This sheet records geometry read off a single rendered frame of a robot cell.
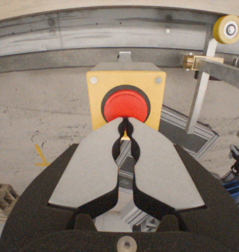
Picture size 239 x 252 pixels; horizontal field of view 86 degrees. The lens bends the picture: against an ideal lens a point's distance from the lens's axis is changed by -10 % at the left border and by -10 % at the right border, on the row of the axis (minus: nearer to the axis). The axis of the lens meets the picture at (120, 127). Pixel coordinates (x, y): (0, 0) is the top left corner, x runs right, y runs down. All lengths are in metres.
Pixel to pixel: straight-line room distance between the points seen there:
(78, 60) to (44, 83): 0.96
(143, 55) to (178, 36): 0.20
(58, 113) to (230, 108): 1.88
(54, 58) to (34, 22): 0.21
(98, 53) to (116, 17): 0.18
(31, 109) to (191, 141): 1.76
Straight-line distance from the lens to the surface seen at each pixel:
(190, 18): 0.79
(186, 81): 1.50
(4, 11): 0.57
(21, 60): 0.80
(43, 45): 0.82
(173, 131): 1.45
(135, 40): 0.73
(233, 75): 0.40
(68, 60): 0.69
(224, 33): 0.52
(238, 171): 0.80
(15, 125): 2.07
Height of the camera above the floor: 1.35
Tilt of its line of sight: 58 degrees down
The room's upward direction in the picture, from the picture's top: 177 degrees counter-clockwise
